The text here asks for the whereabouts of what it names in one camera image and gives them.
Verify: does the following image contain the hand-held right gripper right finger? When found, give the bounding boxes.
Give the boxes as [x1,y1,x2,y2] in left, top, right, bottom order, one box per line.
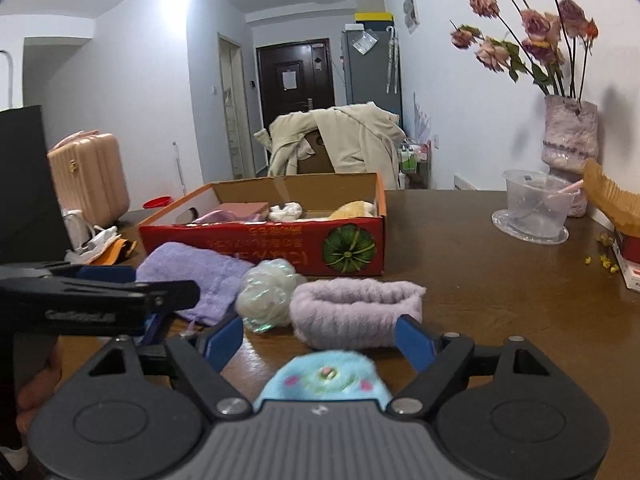
[387,314,549,419]

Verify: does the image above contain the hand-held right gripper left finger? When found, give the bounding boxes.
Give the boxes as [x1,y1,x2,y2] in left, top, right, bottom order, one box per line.
[86,313,253,422]

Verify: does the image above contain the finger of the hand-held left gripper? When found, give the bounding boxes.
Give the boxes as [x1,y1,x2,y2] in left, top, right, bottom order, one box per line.
[0,280,202,347]
[0,261,137,285]

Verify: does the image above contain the purple towel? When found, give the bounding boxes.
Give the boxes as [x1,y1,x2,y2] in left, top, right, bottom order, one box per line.
[135,241,256,327]

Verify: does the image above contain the red cardboard box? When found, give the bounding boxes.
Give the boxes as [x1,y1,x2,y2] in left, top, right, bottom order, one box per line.
[137,171,389,278]

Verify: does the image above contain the pink satin scrunchie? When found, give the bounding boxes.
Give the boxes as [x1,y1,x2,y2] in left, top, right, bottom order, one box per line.
[192,210,264,225]

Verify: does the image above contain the blue plush octopus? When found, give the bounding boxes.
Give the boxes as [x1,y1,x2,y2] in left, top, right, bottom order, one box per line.
[252,351,395,414]

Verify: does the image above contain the layered pink sponge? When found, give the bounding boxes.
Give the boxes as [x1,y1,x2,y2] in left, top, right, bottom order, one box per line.
[212,202,271,217]

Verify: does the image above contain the yellow white plush toy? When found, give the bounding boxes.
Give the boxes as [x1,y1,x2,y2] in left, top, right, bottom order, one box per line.
[269,200,380,222]

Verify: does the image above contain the person's left hand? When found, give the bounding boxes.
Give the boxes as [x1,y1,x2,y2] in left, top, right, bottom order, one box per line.
[14,339,64,433]

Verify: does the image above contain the orange paper scrap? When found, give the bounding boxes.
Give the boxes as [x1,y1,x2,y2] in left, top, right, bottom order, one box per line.
[94,239,137,267]

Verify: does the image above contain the white crumpled plastic bag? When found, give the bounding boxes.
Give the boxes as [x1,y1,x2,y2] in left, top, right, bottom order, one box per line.
[62,209,122,265]

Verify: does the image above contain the white mesh bath pouf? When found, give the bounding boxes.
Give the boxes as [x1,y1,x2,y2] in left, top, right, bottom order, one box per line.
[235,258,309,335]

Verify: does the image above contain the purple fluffy headband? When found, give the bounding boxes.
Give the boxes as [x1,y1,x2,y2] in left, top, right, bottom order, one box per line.
[289,277,428,352]

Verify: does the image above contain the pink suitcase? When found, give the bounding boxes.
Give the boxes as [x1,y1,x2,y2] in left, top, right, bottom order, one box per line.
[47,130,131,229]

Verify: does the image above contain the black paper bag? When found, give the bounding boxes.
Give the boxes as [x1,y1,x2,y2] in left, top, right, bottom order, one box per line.
[0,50,74,267]

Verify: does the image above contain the white mop stick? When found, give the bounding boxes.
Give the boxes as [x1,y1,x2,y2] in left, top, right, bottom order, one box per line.
[172,141,187,196]

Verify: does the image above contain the clear plastic container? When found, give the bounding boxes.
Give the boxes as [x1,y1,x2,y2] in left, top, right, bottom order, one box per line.
[491,169,581,245]

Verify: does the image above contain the light wooden side door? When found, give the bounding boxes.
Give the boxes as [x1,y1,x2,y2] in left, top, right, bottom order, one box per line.
[217,34,256,179]

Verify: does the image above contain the brown cardboard box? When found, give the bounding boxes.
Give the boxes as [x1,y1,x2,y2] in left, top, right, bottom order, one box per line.
[297,130,335,175]

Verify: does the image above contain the yellow dried flower bits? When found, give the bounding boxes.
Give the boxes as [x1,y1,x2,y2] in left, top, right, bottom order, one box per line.
[585,232,621,274]

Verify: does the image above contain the beige coat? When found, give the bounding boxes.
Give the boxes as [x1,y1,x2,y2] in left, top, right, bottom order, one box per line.
[254,102,407,177]

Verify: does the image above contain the flat white box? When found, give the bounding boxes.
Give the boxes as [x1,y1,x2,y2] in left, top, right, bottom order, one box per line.
[612,245,640,292]

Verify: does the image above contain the dark brown entrance door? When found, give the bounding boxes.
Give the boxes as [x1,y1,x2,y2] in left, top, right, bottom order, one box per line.
[256,38,335,114]

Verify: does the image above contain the pink textured vase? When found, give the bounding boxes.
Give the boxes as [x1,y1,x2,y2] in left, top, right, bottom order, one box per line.
[542,95,600,219]

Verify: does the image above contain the grey refrigerator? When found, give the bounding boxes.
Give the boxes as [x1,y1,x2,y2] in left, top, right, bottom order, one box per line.
[341,25,403,117]

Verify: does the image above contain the white folded umbrella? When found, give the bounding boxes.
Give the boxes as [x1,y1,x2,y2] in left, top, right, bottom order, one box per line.
[385,25,401,95]

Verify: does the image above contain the plastic bag on refrigerator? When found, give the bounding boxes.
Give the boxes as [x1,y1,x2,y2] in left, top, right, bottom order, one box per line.
[352,30,379,55]

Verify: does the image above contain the yellow black box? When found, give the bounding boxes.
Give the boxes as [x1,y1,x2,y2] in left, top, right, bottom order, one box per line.
[354,11,394,31]

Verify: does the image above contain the dried pink roses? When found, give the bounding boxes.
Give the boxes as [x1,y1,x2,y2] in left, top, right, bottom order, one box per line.
[450,0,600,104]

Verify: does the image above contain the white paper wall decoration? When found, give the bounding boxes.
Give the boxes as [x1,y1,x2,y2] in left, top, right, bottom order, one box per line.
[412,92,432,141]

